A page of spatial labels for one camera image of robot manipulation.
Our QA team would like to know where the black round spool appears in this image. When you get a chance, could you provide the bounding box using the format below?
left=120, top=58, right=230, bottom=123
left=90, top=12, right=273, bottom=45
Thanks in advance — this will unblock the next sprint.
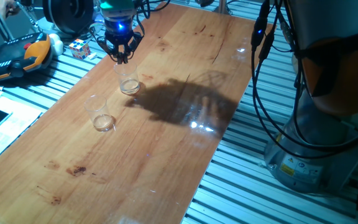
left=42, top=0, right=94, bottom=35

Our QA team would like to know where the upright stand pole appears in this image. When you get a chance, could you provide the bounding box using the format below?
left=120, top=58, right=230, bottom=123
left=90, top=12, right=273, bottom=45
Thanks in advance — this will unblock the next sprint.
left=213, top=0, right=233, bottom=16

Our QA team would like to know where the green wrist adapter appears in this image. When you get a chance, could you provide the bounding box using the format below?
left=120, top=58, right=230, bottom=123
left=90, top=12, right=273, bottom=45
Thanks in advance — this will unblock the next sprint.
left=99, top=0, right=136, bottom=19

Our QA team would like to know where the clear glass beaker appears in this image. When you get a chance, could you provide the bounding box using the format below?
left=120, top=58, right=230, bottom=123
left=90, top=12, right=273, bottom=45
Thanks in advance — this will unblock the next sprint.
left=113, top=61, right=141, bottom=96
left=83, top=95, right=117, bottom=133

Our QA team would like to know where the thin metal tripod leg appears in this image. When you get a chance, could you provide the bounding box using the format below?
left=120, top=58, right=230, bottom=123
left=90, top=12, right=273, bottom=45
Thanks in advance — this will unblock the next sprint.
left=14, top=0, right=42, bottom=31

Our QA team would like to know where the wooden board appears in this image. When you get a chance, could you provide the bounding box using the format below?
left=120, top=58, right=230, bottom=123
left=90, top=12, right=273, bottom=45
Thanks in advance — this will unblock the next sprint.
left=0, top=1, right=275, bottom=224

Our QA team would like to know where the orange black teach pendant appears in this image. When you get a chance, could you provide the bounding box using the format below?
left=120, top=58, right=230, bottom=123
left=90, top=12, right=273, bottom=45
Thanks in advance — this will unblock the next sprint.
left=0, top=32, right=54, bottom=83

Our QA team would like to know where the colourful puzzle cube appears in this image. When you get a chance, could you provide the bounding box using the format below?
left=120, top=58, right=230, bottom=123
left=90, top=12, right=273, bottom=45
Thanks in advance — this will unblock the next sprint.
left=68, top=38, right=91, bottom=60

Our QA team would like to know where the glass dropper with red bulb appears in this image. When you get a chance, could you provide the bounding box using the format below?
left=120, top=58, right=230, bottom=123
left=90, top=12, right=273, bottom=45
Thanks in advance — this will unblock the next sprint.
left=118, top=57, right=129, bottom=84

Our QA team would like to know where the black cable with lit plug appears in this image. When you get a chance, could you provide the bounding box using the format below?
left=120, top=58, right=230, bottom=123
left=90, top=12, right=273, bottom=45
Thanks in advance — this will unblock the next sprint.
left=250, top=0, right=358, bottom=159

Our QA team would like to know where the person hand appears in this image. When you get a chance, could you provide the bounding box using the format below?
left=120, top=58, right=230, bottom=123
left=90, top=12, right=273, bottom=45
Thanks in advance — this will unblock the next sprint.
left=0, top=0, right=21, bottom=30

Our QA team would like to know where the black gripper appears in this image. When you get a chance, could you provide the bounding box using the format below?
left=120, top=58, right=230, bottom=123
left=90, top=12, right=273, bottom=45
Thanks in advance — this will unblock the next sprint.
left=96, top=17, right=145, bottom=65

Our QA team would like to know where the white printed paper sheet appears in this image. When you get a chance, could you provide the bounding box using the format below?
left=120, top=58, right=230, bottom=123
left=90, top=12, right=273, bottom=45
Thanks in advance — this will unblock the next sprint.
left=0, top=96, right=45, bottom=172

